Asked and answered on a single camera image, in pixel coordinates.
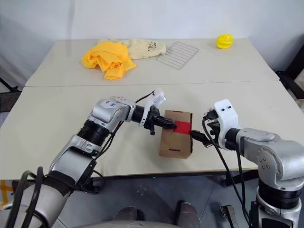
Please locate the brown cardboard box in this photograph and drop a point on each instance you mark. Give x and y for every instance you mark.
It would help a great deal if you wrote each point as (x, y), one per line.
(174, 145)

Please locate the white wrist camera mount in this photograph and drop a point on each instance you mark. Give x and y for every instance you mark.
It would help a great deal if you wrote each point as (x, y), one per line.
(158, 97)
(225, 116)

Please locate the yellow ridged plastic item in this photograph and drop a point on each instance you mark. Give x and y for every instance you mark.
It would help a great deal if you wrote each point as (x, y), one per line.
(224, 41)

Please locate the crumpled yellow cloth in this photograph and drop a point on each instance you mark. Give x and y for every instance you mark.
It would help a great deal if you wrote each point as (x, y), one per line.
(107, 58)

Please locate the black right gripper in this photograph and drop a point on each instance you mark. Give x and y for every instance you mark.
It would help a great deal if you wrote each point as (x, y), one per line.
(215, 133)

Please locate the grey robot torso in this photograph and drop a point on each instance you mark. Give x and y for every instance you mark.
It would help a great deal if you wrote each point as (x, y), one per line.
(133, 225)

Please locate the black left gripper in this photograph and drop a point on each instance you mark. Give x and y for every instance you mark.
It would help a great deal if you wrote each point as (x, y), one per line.
(153, 120)

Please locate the cream printed cloth bag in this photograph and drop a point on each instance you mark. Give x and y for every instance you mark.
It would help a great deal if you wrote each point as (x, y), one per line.
(145, 48)

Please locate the red tape patch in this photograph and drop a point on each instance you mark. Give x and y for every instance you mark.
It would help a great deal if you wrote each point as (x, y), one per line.
(183, 127)

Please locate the black metal frame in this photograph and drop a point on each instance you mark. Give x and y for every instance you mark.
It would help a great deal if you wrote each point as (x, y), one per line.
(288, 80)

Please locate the dark rounded robot foot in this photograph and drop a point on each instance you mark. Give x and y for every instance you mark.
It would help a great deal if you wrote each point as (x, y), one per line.
(128, 213)
(187, 213)

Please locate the metal bracket on floor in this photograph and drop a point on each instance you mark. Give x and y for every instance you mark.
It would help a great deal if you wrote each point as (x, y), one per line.
(230, 216)

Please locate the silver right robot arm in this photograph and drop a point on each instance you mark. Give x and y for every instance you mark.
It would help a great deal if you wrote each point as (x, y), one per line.
(273, 152)

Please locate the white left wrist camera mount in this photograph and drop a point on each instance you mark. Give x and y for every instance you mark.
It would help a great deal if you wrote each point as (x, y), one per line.
(158, 97)

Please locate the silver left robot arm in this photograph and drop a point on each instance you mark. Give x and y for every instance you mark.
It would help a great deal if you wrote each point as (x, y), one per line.
(107, 114)

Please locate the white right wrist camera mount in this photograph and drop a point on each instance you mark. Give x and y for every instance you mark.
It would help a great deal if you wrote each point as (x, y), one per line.
(225, 116)

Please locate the black tripod leg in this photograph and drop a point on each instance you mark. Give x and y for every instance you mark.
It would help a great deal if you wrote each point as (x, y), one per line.
(8, 85)

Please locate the cream sack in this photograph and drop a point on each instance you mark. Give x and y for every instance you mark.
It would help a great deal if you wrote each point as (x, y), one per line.
(299, 82)

